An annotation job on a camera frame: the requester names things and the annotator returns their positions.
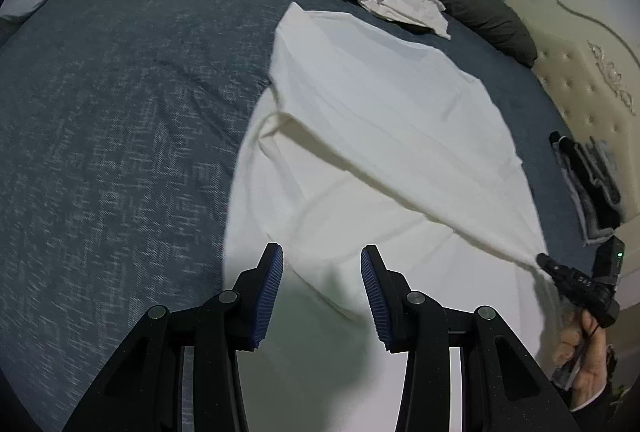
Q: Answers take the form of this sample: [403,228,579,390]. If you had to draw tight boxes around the white long-sleeve shirt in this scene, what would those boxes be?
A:
[224,4,559,431]

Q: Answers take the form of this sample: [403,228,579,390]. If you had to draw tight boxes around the grey and black folded clothes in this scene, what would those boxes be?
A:
[549,132,626,245]

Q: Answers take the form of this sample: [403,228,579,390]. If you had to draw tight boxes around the person's right hand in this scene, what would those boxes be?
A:
[552,309,608,412]

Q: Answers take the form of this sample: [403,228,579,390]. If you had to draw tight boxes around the cream tufted headboard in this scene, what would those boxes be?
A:
[506,0,639,231]

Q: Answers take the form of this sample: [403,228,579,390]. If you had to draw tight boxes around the dark blue bed sheet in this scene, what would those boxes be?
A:
[1,0,593,431]

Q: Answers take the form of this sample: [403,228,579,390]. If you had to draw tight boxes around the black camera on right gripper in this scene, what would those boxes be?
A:
[591,236,625,293]

